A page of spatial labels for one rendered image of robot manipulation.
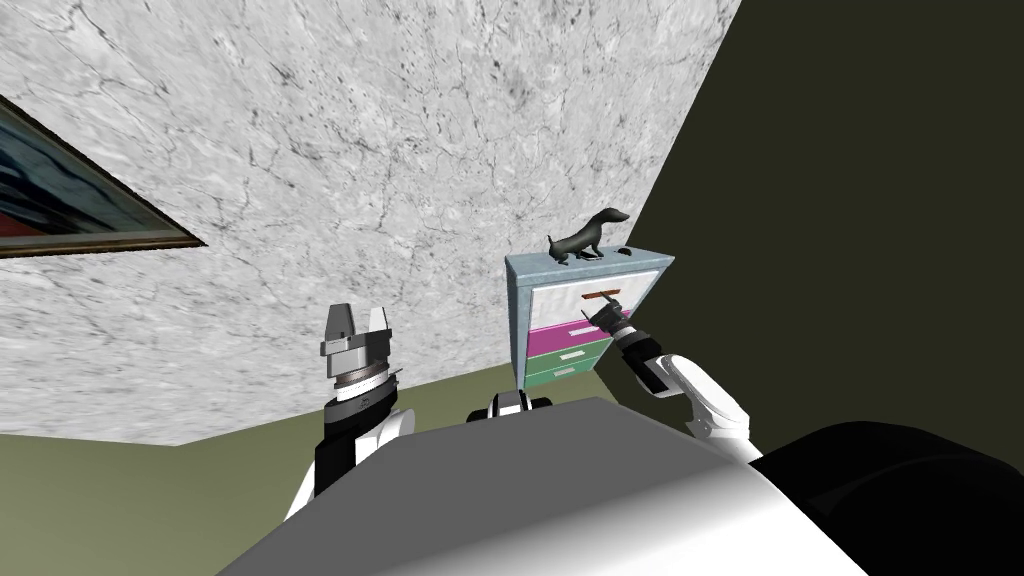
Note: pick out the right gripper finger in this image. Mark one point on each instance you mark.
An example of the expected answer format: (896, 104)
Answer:
(610, 302)
(592, 318)

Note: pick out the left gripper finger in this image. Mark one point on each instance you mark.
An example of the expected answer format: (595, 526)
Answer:
(379, 320)
(341, 322)

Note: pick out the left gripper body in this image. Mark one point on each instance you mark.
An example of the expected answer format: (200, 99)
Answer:
(356, 352)

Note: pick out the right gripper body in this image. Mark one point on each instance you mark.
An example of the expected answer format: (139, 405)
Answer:
(615, 321)

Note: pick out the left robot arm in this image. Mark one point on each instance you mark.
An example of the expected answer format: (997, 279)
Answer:
(352, 436)

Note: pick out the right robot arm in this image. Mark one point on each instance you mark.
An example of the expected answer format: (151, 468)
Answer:
(716, 404)

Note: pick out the white drawer front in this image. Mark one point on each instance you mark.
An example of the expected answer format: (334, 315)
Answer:
(560, 302)

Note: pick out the pink drawer front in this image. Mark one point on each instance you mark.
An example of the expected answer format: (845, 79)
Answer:
(552, 340)

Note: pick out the green drawer front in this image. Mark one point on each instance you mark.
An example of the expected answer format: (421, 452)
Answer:
(544, 365)
(538, 380)

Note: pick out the black animal figurine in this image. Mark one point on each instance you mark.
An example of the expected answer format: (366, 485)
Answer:
(582, 238)

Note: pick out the blue-grey chest of drawers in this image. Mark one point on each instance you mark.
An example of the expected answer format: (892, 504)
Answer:
(518, 320)

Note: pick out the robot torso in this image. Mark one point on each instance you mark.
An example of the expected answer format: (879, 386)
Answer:
(520, 496)

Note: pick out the framed wall picture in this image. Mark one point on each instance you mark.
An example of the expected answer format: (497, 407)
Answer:
(56, 204)

